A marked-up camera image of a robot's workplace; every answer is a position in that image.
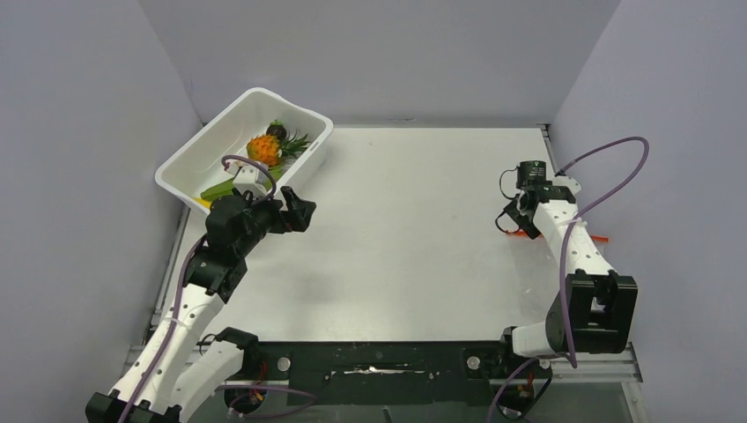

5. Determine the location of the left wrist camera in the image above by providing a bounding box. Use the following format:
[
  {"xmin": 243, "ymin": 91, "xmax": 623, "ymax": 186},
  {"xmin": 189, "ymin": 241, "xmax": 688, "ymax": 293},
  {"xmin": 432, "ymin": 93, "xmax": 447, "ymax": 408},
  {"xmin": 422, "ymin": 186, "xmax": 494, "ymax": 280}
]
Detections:
[{"xmin": 231, "ymin": 163, "xmax": 268, "ymax": 199}]

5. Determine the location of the white plastic bin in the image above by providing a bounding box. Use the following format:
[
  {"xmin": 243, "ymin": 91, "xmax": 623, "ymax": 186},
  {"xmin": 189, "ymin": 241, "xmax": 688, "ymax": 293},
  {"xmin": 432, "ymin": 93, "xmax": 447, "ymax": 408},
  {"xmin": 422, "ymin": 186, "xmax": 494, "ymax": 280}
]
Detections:
[{"xmin": 155, "ymin": 87, "xmax": 334, "ymax": 215}]

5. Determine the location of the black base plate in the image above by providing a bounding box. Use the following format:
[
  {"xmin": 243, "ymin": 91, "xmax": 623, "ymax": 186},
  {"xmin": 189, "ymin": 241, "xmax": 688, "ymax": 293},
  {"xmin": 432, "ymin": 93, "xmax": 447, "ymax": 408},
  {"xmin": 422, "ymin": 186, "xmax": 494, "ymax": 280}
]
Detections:
[{"xmin": 230, "ymin": 341, "xmax": 553, "ymax": 411}]

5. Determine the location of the clear zip top bag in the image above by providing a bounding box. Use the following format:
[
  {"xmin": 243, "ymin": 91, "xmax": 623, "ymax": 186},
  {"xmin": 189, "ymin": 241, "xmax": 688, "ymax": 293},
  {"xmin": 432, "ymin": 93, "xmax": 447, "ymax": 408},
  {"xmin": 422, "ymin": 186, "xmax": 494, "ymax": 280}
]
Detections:
[{"xmin": 508, "ymin": 230, "xmax": 610, "ymax": 244}]

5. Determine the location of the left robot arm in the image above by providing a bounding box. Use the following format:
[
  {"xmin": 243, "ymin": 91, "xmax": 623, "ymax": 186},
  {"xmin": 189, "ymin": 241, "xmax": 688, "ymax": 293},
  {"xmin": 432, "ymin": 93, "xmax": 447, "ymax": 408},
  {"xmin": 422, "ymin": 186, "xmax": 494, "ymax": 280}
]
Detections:
[{"xmin": 85, "ymin": 187, "xmax": 316, "ymax": 422}]

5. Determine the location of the dark mangosteen toy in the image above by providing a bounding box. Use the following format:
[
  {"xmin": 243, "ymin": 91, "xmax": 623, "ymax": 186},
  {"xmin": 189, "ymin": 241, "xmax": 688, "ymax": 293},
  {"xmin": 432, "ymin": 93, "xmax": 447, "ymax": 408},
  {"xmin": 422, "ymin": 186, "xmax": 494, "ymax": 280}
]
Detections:
[{"xmin": 265, "ymin": 120, "xmax": 288, "ymax": 141}]

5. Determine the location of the yellow toy banana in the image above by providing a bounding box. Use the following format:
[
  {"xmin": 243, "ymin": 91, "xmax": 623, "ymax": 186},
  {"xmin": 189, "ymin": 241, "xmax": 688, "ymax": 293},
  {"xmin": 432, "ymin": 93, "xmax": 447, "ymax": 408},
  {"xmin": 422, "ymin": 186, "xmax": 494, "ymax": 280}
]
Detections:
[{"xmin": 193, "ymin": 197, "xmax": 211, "ymax": 209}]

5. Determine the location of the toy pineapple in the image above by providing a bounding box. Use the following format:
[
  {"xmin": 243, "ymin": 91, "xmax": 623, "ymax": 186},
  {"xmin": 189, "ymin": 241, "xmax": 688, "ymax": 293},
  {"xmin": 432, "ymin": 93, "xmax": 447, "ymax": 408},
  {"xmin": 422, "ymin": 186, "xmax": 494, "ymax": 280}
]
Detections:
[{"xmin": 246, "ymin": 135, "xmax": 310, "ymax": 167}]

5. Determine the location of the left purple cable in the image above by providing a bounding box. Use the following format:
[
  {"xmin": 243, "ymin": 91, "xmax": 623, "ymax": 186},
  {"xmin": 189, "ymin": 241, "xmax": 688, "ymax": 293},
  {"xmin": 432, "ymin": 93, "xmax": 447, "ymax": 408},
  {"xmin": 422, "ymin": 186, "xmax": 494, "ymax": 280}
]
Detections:
[{"xmin": 116, "ymin": 154, "xmax": 277, "ymax": 423}]

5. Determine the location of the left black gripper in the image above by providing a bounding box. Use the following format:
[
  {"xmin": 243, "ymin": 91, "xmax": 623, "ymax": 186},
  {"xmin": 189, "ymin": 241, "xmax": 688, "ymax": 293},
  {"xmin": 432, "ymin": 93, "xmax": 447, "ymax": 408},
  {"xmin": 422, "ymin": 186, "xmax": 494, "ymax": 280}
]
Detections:
[{"xmin": 235, "ymin": 186, "xmax": 314, "ymax": 256}]

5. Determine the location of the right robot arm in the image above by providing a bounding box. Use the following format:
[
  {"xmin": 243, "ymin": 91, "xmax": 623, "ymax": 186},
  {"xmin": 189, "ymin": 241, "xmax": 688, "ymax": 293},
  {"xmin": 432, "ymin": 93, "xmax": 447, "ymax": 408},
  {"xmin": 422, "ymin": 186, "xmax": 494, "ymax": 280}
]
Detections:
[{"xmin": 495, "ymin": 176, "xmax": 638, "ymax": 376}]

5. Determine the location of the green toy vegetable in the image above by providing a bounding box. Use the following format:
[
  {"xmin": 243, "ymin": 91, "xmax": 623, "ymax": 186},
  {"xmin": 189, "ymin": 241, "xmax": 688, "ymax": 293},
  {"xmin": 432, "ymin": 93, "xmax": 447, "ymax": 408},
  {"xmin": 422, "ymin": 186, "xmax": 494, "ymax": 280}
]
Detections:
[{"xmin": 199, "ymin": 174, "xmax": 272, "ymax": 202}]

